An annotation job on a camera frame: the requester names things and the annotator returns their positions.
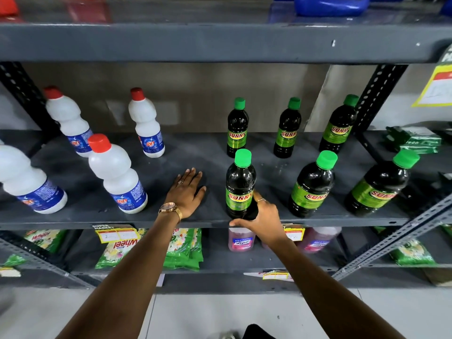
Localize person's left hand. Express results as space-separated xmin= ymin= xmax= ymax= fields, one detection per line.
xmin=164 ymin=168 xmax=207 ymax=221

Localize person's right hand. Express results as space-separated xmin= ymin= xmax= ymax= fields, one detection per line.
xmin=228 ymin=191 xmax=287 ymax=248

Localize dark grey metal shelf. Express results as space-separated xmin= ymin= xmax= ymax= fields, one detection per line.
xmin=0 ymin=0 xmax=452 ymax=300
xmin=353 ymin=63 xmax=452 ymax=288

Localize dark green bottle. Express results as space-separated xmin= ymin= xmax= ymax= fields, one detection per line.
xmin=344 ymin=148 xmax=421 ymax=218
xmin=288 ymin=150 xmax=339 ymax=218
xmin=225 ymin=148 xmax=258 ymax=221

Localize row of green bottles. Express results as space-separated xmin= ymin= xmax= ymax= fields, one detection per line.
xmin=226 ymin=94 xmax=360 ymax=159

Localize person's left forearm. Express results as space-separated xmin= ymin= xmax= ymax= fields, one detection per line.
xmin=56 ymin=217 xmax=183 ymax=339

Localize person's right forearm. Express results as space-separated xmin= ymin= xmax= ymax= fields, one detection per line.
xmin=270 ymin=238 xmax=407 ymax=339

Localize pink liquid bottle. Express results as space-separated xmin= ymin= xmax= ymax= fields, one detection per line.
xmin=296 ymin=226 xmax=342 ymax=254
xmin=228 ymin=226 xmax=256 ymax=252

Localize white bottle red cap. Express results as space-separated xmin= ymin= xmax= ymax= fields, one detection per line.
xmin=128 ymin=87 xmax=166 ymax=159
xmin=43 ymin=86 xmax=94 ymax=158
xmin=87 ymin=133 xmax=149 ymax=214
xmin=0 ymin=139 xmax=68 ymax=214

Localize person's black trousers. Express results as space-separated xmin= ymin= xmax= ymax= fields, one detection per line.
xmin=242 ymin=323 xmax=278 ymax=339

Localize gold wristwatch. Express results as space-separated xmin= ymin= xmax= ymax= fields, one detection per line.
xmin=158 ymin=202 xmax=184 ymax=223

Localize small yellow price tag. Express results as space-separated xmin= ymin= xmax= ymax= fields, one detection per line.
xmin=92 ymin=224 xmax=140 ymax=244
xmin=262 ymin=270 xmax=293 ymax=282
xmin=282 ymin=224 xmax=306 ymax=242

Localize stack of green soap packs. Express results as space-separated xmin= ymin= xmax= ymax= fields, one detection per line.
xmin=385 ymin=125 xmax=443 ymax=155

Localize brown cardboard box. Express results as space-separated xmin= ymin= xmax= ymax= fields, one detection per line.
xmin=423 ymin=268 xmax=452 ymax=287

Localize small green packet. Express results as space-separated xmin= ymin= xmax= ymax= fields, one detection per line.
xmin=2 ymin=254 xmax=27 ymax=268

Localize large yellow green price sign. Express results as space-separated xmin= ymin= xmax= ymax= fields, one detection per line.
xmin=411 ymin=45 xmax=452 ymax=107

